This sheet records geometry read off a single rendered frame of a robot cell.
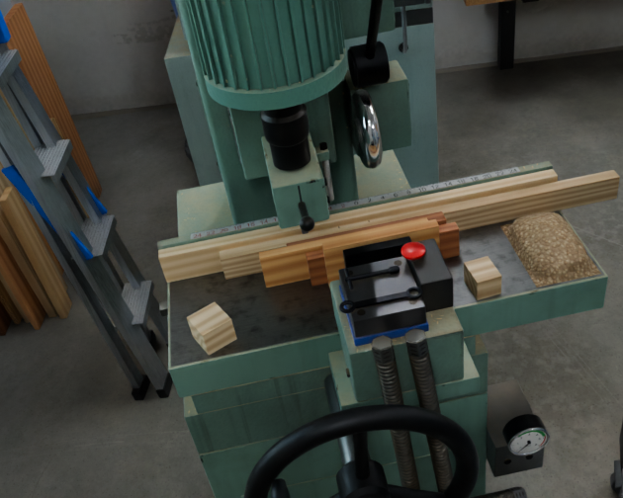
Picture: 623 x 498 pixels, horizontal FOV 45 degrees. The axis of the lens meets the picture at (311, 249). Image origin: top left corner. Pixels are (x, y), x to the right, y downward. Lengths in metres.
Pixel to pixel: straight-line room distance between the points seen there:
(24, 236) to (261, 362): 1.47
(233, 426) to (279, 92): 0.49
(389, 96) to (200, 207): 0.47
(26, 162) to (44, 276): 0.75
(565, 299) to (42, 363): 1.77
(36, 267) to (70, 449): 0.59
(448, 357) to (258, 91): 0.39
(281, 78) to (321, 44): 0.06
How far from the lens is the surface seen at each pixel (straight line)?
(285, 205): 1.00
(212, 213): 1.43
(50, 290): 2.52
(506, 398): 1.28
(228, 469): 1.19
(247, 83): 0.87
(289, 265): 1.07
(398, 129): 1.21
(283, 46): 0.85
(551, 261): 1.06
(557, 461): 1.98
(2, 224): 2.40
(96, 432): 2.22
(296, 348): 1.01
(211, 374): 1.03
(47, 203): 1.82
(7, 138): 1.75
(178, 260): 1.12
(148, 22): 3.46
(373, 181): 1.44
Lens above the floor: 1.62
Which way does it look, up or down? 39 degrees down
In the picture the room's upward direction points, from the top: 10 degrees counter-clockwise
